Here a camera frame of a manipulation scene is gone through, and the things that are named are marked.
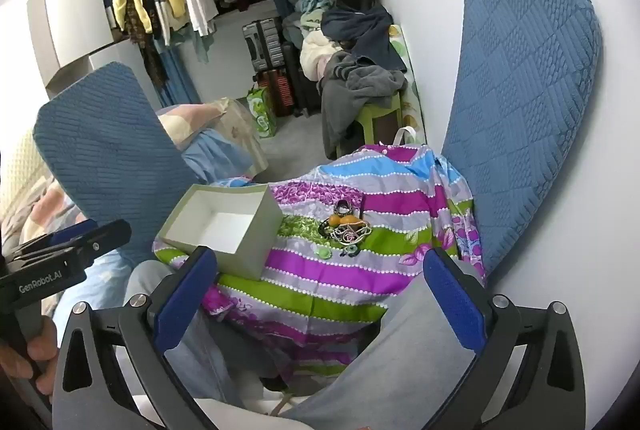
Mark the person's grey pants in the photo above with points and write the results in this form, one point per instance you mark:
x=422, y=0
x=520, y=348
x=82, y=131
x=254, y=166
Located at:
x=410, y=370

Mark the red suitcase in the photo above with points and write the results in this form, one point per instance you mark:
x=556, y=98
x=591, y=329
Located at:
x=275, y=92

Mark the green shopping bag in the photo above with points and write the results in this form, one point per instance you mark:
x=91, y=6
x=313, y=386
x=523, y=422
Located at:
x=262, y=112

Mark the blue quilted cushion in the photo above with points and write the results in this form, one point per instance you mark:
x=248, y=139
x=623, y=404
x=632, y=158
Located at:
x=110, y=144
x=525, y=109

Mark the pale plaid bedding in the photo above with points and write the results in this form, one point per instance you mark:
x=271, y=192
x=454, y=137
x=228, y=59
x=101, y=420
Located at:
x=30, y=190

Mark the blue curtain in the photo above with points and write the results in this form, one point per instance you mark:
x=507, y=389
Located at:
x=175, y=74

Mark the white cabinet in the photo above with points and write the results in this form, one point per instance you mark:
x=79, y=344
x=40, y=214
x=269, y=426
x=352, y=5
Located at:
x=75, y=14

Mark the grey-green cardboard box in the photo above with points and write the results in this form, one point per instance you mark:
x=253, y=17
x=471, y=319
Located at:
x=250, y=245

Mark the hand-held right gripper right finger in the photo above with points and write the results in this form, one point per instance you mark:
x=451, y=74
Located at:
x=455, y=300

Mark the floral padded board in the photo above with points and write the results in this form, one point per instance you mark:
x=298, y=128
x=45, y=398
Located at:
x=410, y=74

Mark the person's left hand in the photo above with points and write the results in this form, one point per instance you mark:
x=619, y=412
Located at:
x=40, y=350

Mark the pile of clothes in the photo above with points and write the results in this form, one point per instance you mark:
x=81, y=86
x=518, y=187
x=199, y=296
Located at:
x=360, y=54

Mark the grey hard suitcase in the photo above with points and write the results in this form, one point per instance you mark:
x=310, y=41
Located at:
x=262, y=42

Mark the green jade pendant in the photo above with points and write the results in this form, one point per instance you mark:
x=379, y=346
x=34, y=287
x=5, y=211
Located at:
x=322, y=253
x=350, y=250

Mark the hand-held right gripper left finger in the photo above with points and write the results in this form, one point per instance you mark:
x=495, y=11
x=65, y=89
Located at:
x=185, y=300

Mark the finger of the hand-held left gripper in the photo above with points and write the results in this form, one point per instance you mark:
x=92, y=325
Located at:
x=100, y=236
x=75, y=228

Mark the green plastic stool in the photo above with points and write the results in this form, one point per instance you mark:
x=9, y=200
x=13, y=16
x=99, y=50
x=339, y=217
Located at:
x=372, y=114

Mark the striped floral blanket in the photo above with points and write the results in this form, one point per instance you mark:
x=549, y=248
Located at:
x=325, y=280

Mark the pastel plaid pillow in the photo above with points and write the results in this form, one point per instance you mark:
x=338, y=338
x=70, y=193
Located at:
x=190, y=119

